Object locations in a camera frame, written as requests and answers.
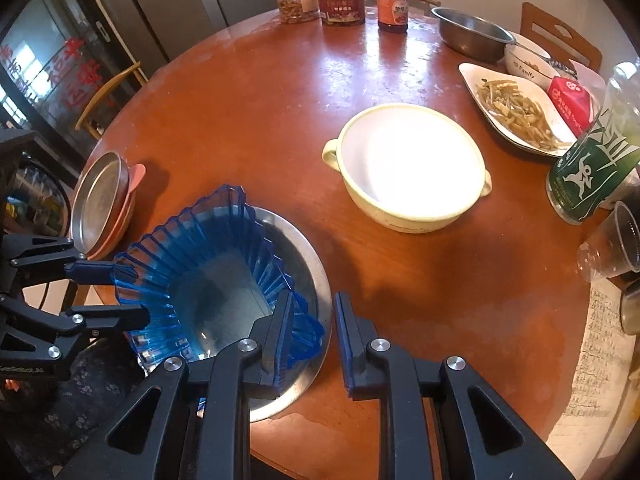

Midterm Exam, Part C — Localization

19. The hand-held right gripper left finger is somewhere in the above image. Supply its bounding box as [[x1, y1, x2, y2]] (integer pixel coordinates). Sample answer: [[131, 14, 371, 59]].
[[57, 290, 296, 480]]

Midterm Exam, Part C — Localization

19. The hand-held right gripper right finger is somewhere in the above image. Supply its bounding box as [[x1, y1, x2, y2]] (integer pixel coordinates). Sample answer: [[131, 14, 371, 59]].
[[332, 291, 573, 480]]

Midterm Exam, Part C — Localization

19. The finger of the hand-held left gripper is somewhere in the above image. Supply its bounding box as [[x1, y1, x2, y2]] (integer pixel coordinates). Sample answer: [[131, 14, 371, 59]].
[[0, 234, 139, 287], [0, 294, 152, 362]]

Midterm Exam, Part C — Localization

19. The steel bowl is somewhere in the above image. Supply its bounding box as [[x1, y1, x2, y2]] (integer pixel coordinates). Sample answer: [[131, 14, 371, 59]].
[[145, 206, 333, 423]]

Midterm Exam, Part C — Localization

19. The round steel pan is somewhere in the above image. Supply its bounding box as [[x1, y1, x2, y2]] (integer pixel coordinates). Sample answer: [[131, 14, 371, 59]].
[[70, 152, 132, 256]]

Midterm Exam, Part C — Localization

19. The blue ribbed plastic bowl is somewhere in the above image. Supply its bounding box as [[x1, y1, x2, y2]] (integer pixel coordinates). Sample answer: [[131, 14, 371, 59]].
[[112, 185, 326, 376]]

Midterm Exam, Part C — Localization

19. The pink plate with ears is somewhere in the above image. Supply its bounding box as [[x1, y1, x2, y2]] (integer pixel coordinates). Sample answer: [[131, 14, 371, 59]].
[[87, 164, 147, 261]]

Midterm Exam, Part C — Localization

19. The cream bowl with handles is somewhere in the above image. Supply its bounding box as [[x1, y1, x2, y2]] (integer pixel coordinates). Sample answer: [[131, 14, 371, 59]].
[[321, 103, 493, 234]]

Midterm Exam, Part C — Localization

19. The person's floral clothing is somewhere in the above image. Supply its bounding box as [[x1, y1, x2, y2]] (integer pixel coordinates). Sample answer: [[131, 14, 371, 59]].
[[0, 340, 211, 480]]

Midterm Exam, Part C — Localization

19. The yellow-framed chair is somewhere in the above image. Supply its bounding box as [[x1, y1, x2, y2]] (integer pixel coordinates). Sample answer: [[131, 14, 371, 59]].
[[75, 61, 149, 141]]

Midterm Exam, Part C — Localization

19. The glass-door cabinet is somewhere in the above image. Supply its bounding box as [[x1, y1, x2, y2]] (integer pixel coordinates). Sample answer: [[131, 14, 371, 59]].
[[0, 0, 151, 171]]

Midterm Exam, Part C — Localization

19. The handwritten paper sheet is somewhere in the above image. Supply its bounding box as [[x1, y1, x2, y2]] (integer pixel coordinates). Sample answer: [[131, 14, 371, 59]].
[[547, 280, 640, 456]]

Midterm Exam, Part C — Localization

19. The grey refrigerator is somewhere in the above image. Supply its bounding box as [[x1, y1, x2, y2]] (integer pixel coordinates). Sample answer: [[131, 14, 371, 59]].
[[82, 0, 321, 68]]

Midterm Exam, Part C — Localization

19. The clear plastic cup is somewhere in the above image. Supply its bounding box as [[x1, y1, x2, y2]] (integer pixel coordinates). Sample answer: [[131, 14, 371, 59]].
[[576, 201, 640, 283]]

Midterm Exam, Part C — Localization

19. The small steel cup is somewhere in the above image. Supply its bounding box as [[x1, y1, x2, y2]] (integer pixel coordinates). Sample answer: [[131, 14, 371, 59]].
[[620, 280, 640, 336]]

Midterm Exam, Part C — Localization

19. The clear green-label bottle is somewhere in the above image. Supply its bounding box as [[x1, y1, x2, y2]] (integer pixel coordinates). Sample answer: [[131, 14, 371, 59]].
[[546, 62, 640, 226]]

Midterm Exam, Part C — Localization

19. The white dish with food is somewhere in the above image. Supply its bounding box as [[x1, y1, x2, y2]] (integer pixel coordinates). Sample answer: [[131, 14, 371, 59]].
[[458, 62, 581, 157]]

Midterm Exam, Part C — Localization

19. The white ceramic bowl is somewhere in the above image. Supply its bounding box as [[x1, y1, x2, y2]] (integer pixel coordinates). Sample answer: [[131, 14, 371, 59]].
[[503, 42, 553, 86]]

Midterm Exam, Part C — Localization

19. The red-lidded jar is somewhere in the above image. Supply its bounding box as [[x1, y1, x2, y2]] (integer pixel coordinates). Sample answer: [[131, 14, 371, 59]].
[[315, 0, 366, 26]]

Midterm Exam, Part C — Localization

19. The red packet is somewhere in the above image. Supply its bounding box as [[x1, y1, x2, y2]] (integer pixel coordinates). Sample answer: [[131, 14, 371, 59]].
[[546, 75, 593, 136]]

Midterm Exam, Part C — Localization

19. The steel basin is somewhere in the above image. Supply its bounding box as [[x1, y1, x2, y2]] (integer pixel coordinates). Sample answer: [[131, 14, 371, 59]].
[[431, 7, 517, 65]]

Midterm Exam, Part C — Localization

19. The white plastic bag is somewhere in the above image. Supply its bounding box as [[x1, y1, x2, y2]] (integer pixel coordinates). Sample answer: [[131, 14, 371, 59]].
[[562, 57, 608, 106]]

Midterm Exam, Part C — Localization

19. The wooden chair with carved back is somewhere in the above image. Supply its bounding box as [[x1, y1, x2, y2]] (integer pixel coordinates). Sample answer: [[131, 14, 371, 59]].
[[520, 1, 602, 73]]

